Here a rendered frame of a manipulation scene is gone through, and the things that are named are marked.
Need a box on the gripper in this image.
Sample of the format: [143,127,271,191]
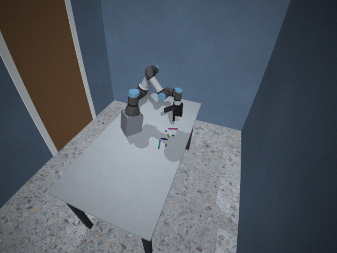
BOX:
[172,103,183,125]

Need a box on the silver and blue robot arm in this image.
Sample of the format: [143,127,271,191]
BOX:
[125,65,182,117]

